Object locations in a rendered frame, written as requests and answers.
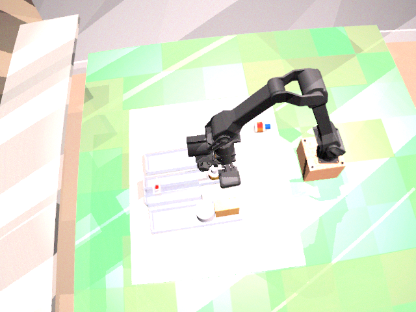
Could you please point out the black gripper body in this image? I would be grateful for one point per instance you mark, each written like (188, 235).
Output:
(230, 176)

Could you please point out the white short cylinder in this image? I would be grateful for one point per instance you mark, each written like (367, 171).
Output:
(205, 211)

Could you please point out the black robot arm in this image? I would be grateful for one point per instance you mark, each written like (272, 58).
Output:
(223, 130)

